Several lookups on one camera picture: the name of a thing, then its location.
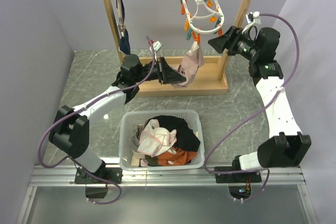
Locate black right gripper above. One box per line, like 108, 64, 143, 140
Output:
207, 26, 259, 62

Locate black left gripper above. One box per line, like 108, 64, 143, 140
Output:
133, 57, 186, 84

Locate pink beige underwear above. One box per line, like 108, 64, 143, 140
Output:
172, 41, 205, 88

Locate white clip hanger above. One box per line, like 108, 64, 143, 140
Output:
180, 0, 225, 44

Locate white underwear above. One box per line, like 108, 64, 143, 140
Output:
138, 119, 176, 157

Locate black underwear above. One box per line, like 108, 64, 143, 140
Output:
152, 115, 200, 152

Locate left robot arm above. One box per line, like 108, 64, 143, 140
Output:
49, 54, 186, 183

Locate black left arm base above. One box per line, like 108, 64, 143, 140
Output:
74, 166, 122, 205

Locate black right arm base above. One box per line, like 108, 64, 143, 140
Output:
209, 165, 263, 200

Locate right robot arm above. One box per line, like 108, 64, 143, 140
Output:
208, 26, 311, 182

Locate navy blue underwear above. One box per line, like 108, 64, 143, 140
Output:
115, 0, 132, 55

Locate wooden clip hanger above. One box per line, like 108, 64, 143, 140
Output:
116, 0, 126, 37

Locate wooden clothes rack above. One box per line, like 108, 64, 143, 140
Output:
103, 0, 251, 97

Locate white plastic laundry basket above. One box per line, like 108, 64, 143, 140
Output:
119, 110, 205, 171

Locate grey garment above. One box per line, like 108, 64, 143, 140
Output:
129, 130, 141, 152

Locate orange brown garment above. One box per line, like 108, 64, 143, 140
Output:
157, 147, 197, 166

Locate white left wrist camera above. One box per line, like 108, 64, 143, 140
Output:
148, 39, 163, 60

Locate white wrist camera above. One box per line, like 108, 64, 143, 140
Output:
148, 39, 163, 60
242, 12, 261, 34

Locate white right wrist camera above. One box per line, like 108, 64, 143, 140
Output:
242, 12, 261, 34

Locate aluminium mounting rail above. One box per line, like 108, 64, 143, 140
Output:
28, 165, 306, 187

